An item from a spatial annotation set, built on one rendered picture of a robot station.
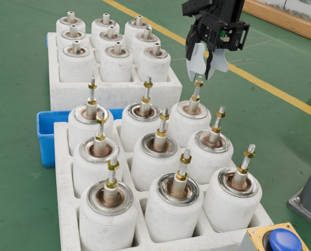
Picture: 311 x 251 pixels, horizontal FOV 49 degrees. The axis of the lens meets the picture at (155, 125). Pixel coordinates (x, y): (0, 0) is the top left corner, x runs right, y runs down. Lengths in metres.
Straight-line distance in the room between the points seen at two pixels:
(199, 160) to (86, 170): 0.23
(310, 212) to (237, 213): 0.41
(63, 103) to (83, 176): 0.40
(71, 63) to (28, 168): 0.31
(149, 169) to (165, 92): 0.43
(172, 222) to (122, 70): 0.54
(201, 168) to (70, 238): 0.29
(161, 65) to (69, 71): 0.27
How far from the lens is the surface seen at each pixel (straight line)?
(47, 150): 0.93
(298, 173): 1.16
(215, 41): 0.65
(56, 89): 0.98
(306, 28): 2.43
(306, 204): 1.01
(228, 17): 0.65
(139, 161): 0.66
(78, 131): 0.72
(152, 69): 1.02
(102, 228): 0.55
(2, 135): 1.11
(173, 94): 1.05
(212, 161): 0.69
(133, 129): 0.74
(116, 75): 1.00
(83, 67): 0.98
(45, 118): 0.99
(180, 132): 0.79
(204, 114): 0.79
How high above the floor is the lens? 0.68
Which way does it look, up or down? 36 degrees down
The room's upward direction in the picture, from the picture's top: 10 degrees clockwise
